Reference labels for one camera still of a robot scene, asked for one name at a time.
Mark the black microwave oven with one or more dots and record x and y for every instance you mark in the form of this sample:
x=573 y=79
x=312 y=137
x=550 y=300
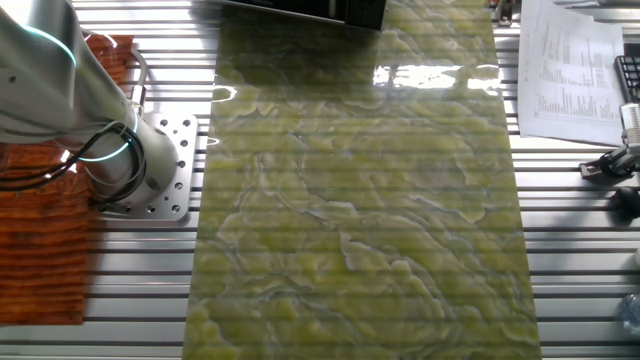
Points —
x=320 y=9

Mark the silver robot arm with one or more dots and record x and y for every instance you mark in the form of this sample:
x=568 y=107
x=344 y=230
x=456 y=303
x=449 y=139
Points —
x=55 y=90

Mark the green marble pattern mat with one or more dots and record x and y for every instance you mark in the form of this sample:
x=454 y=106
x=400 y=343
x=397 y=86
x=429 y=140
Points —
x=360 y=225

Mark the printed white paper sheet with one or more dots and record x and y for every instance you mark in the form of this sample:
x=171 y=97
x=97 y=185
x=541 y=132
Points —
x=565 y=75

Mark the wood pattern mat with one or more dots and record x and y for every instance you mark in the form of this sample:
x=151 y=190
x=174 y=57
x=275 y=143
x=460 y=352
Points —
x=40 y=250

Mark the black round object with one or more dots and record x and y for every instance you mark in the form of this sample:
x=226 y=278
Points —
x=626 y=201

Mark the black keyboard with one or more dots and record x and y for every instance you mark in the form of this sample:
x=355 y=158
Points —
x=630 y=77

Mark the clear plastic water bottle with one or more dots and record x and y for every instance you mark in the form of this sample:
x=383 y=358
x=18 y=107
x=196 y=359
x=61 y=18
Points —
x=632 y=312

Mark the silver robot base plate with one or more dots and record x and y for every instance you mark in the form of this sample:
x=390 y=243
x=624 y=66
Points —
x=182 y=165

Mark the small metal bracket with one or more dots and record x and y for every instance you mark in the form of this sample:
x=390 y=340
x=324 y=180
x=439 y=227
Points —
x=504 y=12

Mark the silver depth camera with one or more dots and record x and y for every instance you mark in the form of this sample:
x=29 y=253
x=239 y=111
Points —
x=631 y=122

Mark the aluminium frame rail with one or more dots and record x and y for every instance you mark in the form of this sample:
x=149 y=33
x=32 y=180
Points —
x=605 y=9

